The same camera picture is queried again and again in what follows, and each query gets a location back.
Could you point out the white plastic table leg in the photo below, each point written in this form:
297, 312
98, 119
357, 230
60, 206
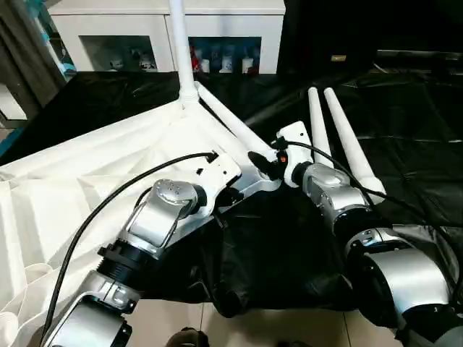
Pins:
351, 144
184, 50
318, 130
235, 119

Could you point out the white plastic table top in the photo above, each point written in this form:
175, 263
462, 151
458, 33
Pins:
72, 181

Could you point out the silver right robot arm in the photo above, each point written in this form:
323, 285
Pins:
362, 224

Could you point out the small yellow tag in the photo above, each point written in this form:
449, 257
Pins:
338, 58

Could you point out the black plastic mat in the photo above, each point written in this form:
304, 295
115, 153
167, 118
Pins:
412, 116

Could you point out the white sideboard cabinet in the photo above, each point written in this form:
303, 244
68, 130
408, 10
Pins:
123, 22

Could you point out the beige curtain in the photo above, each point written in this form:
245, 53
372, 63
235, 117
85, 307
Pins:
29, 58

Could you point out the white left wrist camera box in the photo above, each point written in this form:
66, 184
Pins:
213, 181

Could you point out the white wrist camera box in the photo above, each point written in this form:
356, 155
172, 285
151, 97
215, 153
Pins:
295, 152
213, 181

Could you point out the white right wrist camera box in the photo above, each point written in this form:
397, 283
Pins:
295, 152

